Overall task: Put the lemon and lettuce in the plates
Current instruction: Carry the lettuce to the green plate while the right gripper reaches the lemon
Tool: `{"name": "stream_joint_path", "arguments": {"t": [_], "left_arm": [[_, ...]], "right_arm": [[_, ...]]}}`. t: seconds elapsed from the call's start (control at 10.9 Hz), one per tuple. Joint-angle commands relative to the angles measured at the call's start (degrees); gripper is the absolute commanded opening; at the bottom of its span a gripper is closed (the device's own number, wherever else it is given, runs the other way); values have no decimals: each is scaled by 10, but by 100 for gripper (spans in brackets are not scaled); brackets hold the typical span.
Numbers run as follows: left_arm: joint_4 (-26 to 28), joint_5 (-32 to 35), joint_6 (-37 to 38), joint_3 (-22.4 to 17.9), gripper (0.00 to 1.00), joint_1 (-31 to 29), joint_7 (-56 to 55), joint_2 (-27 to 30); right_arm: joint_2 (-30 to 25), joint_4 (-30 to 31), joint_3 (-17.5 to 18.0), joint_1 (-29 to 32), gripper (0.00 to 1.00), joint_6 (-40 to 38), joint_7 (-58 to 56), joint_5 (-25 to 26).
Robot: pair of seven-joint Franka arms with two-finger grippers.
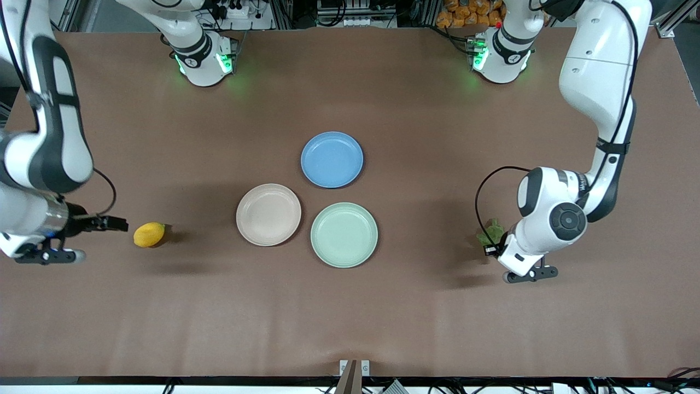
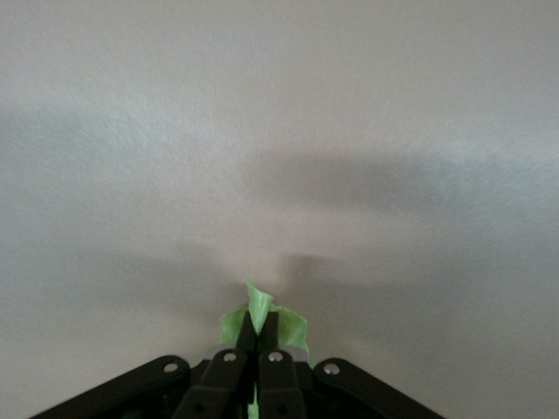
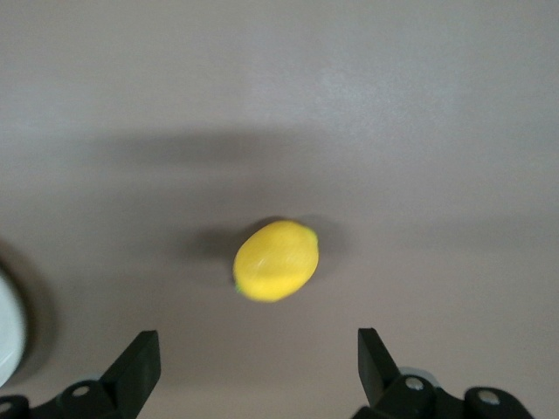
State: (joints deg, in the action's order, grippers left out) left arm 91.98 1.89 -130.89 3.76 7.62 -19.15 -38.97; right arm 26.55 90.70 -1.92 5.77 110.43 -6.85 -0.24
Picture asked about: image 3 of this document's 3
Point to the beige plate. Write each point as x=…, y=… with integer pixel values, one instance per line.
x=8, y=323

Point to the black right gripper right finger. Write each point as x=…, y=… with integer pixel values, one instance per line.
x=375, y=375

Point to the yellow lemon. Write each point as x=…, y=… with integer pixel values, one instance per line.
x=277, y=262

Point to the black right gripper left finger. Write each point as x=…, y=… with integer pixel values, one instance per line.
x=131, y=375

